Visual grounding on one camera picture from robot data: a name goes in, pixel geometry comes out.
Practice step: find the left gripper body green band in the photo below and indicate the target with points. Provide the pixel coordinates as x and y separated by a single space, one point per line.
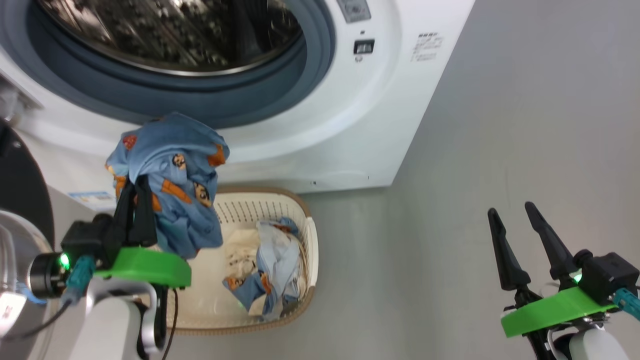
145 265

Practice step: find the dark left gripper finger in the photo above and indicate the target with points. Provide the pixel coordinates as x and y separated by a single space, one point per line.
145 220
123 220

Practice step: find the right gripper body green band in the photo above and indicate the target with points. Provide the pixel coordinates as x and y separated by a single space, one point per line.
555 312

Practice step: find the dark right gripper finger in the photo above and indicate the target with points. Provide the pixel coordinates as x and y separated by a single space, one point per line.
507 260
552 247

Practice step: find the black round glass washer door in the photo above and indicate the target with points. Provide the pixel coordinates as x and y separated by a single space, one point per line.
22 190

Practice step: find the light blue printed garment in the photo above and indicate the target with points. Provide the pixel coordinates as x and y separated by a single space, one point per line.
277 260

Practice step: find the cream perforated laundry basket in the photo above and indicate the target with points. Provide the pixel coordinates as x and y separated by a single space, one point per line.
300 250

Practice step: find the white front-load washing machine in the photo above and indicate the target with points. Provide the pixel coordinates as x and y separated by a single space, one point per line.
350 125

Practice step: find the black door latch socket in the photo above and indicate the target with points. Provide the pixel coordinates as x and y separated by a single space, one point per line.
364 47

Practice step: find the blue energy label sticker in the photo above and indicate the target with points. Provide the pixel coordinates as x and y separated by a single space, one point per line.
92 199

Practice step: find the left wrist teal connector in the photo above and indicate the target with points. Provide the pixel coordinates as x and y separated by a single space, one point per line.
77 277

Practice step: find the wrist teal connector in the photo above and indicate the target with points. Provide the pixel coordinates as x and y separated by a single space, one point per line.
627 302
77 277

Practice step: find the right wrist teal connector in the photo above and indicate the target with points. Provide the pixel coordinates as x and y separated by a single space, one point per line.
627 302

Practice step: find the round white filter cover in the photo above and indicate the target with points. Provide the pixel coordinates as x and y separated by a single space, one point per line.
340 179

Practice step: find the grey warning sticker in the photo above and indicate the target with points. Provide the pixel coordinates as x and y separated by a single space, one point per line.
354 10

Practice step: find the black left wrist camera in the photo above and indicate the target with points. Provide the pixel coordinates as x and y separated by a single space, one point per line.
85 237

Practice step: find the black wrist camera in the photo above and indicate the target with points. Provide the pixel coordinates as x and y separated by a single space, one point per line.
607 277
85 237

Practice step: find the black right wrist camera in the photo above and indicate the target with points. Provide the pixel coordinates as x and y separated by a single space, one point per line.
607 277

